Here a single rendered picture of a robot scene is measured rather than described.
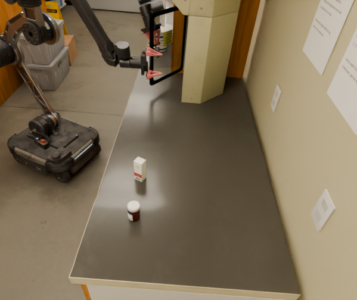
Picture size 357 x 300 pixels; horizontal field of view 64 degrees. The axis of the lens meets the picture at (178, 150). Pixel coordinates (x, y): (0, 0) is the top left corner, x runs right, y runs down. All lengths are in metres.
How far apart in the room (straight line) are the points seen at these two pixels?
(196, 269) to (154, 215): 0.25
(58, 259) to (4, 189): 0.82
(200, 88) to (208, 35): 0.29
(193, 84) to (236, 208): 0.76
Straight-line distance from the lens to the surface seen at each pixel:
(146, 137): 1.38
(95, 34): 1.46
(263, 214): 1.15
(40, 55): 3.61
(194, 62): 1.55
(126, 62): 1.45
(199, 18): 1.47
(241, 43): 1.93
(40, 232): 2.29
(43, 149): 2.52
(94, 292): 1.05
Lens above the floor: 1.81
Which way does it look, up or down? 41 degrees down
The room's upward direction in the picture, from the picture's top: 5 degrees clockwise
